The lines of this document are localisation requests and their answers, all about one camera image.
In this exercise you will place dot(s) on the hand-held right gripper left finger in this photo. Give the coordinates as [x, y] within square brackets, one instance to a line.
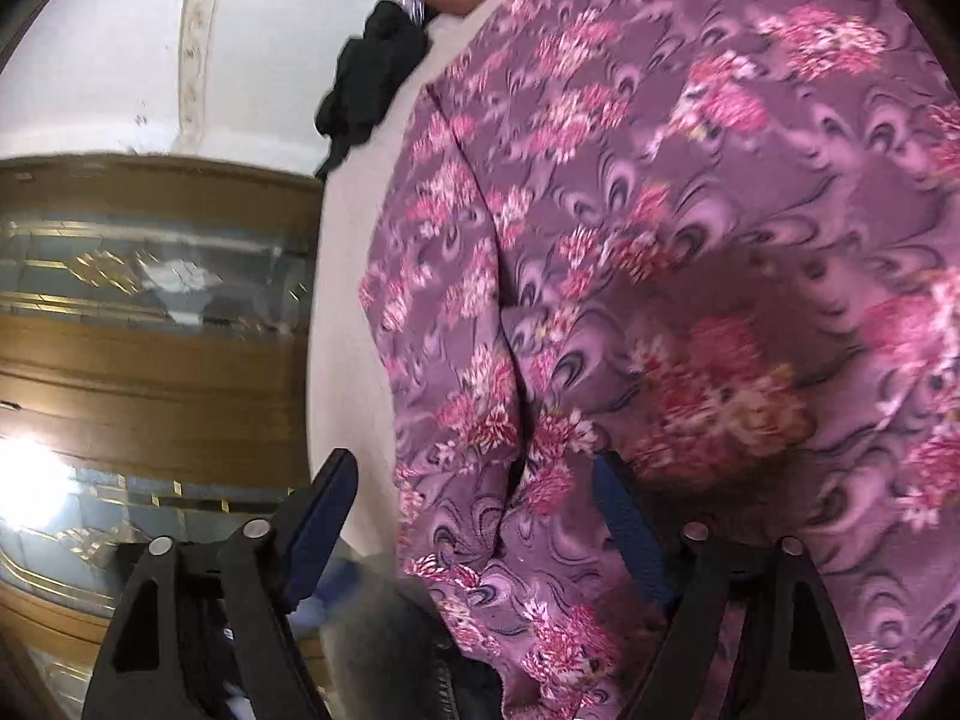
[321, 517]

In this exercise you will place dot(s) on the dark zippered cloth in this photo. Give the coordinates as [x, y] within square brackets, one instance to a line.
[390, 645]

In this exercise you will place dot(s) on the purple floral garment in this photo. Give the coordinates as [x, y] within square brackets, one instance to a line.
[675, 240]

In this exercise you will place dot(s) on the beige sofa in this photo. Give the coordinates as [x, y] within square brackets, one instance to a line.
[349, 300]

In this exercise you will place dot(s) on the wooden glass-front cabinet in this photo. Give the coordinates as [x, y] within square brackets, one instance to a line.
[150, 367]

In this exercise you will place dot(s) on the black cloth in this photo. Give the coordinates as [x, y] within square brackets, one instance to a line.
[371, 82]

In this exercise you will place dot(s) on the clear plastic item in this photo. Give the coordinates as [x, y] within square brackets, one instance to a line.
[409, 6]

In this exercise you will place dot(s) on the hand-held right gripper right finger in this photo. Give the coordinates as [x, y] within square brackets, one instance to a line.
[631, 532]

